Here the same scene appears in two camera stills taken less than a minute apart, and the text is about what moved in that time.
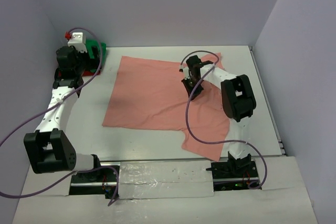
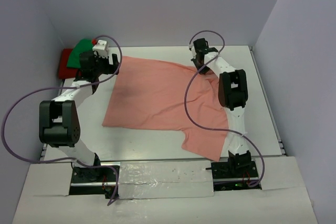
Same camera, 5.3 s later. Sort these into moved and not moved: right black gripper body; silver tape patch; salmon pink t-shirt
Moved: right black gripper body
Not moved: silver tape patch; salmon pink t-shirt
